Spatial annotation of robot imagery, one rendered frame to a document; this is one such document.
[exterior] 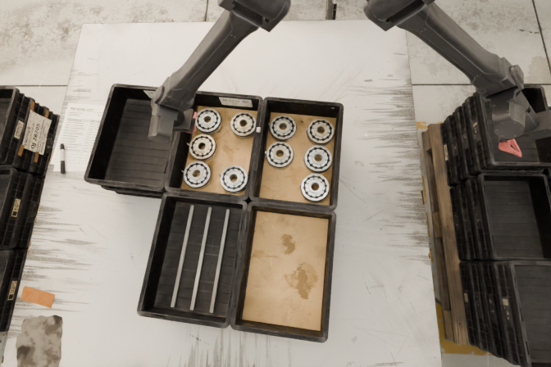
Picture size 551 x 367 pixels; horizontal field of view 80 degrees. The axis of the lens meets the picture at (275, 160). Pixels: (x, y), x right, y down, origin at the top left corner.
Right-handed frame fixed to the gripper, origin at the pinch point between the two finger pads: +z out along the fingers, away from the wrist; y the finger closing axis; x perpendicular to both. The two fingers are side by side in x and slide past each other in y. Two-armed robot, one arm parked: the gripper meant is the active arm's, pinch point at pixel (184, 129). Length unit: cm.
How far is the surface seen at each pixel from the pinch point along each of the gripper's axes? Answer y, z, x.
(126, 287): -24, 35, -55
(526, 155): 144, 59, 24
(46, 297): -55, 34, -63
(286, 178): 33.3, 23.6, -7.8
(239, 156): 13.9, 23.7, -0.8
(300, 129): 36.5, 24.3, 12.6
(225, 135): 7.4, 23.9, 7.1
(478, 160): 121, 59, 19
